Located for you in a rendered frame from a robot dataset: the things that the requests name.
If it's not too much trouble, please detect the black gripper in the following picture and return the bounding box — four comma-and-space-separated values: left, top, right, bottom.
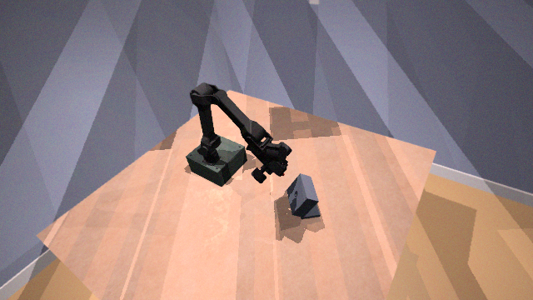
252, 142, 292, 183

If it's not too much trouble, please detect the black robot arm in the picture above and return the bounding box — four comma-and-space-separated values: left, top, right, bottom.
190, 82, 288, 177

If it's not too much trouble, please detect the grey metal panel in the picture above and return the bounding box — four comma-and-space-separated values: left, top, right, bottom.
286, 173, 321, 219

